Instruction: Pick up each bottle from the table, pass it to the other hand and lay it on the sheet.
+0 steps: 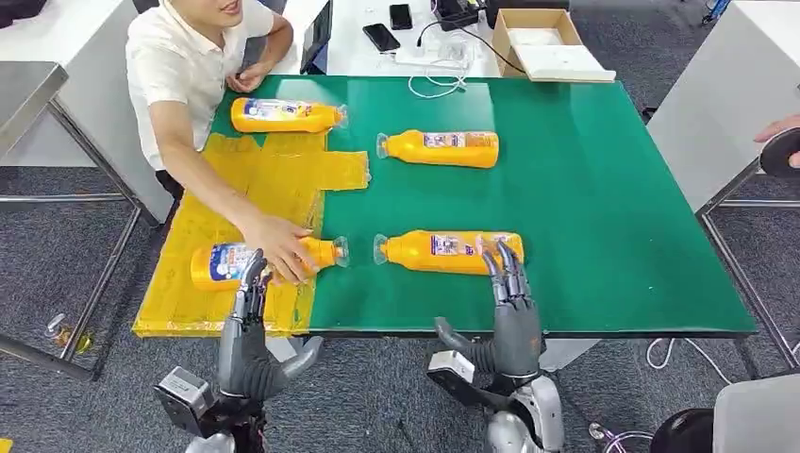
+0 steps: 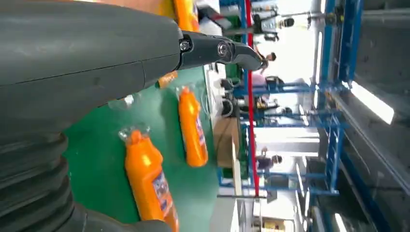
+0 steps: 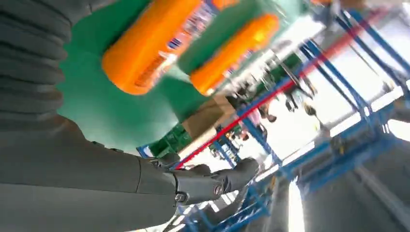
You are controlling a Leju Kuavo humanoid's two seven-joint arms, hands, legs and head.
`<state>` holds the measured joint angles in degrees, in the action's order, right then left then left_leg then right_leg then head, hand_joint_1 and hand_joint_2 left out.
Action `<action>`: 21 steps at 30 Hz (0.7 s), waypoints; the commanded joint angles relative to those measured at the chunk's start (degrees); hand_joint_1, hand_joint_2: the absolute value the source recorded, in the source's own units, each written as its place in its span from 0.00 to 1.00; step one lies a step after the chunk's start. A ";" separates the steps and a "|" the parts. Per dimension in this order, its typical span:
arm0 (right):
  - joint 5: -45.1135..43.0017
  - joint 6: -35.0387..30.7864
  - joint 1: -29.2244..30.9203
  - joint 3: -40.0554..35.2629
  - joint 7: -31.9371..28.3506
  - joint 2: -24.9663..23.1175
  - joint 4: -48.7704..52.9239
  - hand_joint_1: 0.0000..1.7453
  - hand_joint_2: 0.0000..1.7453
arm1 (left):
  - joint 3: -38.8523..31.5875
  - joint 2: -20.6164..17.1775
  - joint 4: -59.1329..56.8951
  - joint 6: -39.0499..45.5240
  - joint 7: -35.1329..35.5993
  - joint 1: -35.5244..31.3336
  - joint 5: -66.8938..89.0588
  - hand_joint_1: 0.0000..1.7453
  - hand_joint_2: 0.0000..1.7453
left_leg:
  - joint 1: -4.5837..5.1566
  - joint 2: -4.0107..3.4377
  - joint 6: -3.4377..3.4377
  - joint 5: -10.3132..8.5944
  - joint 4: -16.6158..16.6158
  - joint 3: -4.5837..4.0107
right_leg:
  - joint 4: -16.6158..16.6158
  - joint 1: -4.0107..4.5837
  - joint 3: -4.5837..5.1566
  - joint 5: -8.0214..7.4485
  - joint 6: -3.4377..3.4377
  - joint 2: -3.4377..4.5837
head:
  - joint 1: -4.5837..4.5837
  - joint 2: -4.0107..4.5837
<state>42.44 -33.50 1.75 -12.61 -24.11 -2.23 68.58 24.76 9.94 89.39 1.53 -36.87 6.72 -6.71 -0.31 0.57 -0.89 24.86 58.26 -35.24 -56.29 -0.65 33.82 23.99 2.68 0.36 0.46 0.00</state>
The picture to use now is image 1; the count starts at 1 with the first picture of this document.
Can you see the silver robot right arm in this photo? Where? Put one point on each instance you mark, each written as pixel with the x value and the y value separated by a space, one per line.
pixel 531 419

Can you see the blue object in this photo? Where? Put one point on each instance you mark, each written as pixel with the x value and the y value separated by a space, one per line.
pixel 717 9

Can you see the black charger device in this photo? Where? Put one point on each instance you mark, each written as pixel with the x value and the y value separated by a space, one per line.
pixel 457 14

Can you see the white foam sheet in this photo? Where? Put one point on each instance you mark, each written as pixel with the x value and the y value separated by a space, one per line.
pixel 569 64

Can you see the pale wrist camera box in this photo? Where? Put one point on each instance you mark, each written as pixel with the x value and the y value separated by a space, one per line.
pixel 453 372
pixel 184 400

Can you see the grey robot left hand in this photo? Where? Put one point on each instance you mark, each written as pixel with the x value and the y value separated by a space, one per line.
pixel 244 369

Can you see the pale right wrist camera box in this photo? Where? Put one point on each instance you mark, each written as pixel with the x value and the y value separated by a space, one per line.
pixel 453 372

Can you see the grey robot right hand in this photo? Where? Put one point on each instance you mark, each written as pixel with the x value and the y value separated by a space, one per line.
pixel 519 341

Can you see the dark object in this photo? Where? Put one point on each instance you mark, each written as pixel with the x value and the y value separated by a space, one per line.
pixel 19 9

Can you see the cardboard box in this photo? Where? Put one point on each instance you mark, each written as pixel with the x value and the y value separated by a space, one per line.
pixel 505 56

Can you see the white side table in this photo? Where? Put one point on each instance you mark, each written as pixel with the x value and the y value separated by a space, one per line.
pixel 719 106

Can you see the black disc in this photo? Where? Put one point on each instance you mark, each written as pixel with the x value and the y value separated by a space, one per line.
pixel 778 153

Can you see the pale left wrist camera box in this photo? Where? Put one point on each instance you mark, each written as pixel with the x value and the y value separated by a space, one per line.
pixel 184 400

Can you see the person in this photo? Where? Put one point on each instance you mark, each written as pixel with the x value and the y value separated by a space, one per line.
pixel 175 69

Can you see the black bag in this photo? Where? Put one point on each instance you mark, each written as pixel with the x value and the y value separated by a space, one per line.
pixel 684 432

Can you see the pale grey panel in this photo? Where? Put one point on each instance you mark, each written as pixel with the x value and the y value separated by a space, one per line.
pixel 759 416

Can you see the orange drink bottle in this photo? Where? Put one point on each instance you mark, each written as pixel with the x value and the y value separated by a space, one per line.
pixel 281 117
pixel 215 266
pixel 412 252
pixel 412 149

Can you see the white power strip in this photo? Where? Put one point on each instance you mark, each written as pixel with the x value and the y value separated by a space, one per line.
pixel 437 55

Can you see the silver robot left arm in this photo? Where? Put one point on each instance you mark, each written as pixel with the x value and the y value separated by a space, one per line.
pixel 219 441

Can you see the green table mat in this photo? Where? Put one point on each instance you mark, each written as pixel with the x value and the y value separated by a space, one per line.
pixel 594 219

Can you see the black smartphone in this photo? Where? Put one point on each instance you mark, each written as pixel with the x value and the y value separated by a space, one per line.
pixel 400 16
pixel 381 37

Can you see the yellow sheet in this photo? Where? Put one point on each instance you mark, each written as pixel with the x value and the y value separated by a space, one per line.
pixel 206 312

